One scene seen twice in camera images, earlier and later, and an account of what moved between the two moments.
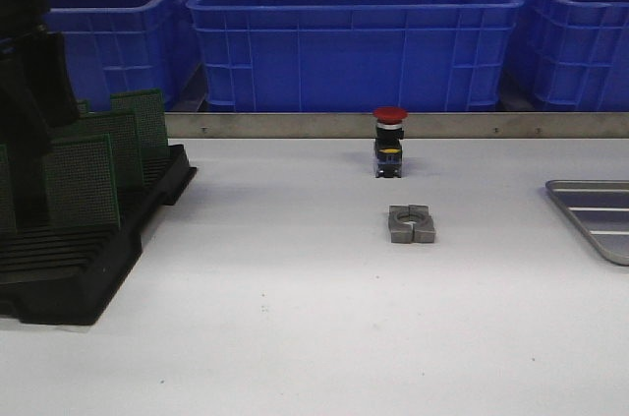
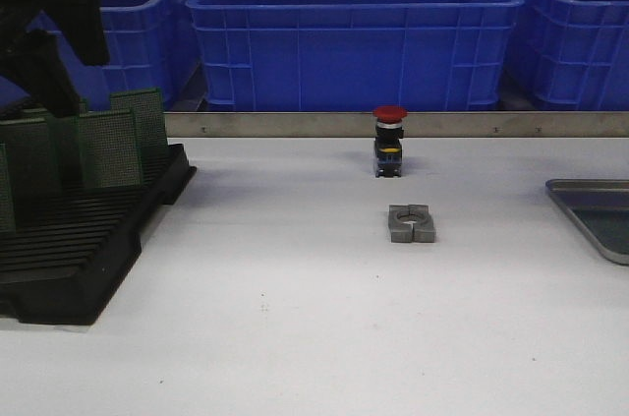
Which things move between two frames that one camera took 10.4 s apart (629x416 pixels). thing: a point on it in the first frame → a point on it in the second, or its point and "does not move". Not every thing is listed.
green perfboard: x=125 y=140 does not move
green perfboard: x=7 y=212 does not move
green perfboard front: x=81 y=184 → x=609 y=226
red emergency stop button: x=388 y=141 does not move
